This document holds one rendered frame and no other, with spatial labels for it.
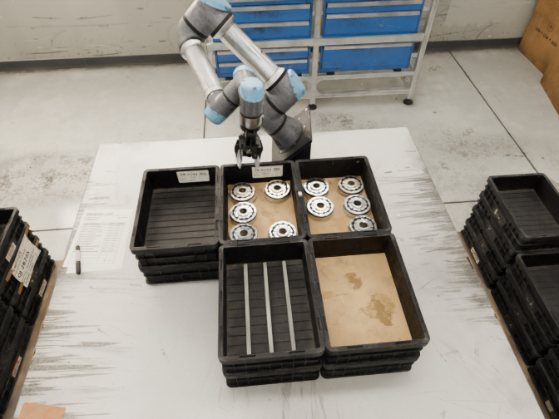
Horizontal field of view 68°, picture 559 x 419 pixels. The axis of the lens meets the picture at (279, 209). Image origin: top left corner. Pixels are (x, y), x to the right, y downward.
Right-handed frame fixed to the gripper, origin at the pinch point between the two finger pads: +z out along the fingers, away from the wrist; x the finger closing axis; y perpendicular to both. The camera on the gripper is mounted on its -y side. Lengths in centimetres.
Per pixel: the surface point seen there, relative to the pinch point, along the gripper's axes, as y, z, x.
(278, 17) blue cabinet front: -176, 18, 33
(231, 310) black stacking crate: 50, 18, -8
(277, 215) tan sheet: 12.0, 16.0, 11.3
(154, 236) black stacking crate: 16.6, 20.8, -35.3
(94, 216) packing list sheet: -8, 36, -64
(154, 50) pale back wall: -266, 90, -68
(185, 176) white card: -7.7, 13.1, -24.0
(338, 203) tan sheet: 8.4, 13.5, 35.9
